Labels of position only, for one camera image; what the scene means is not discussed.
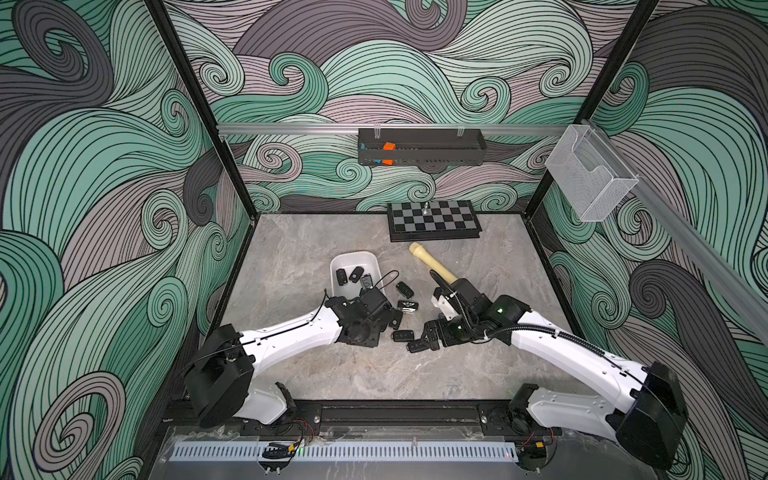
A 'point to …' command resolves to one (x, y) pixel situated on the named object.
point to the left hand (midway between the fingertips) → (371, 334)
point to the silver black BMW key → (366, 282)
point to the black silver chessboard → (433, 220)
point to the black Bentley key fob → (407, 306)
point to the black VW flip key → (394, 318)
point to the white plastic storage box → (347, 269)
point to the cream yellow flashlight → (418, 250)
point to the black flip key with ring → (401, 286)
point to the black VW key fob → (341, 276)
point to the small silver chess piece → (426, 207)
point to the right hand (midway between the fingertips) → (439, 336)
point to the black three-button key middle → (402, 335)
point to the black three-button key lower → (416, 346)
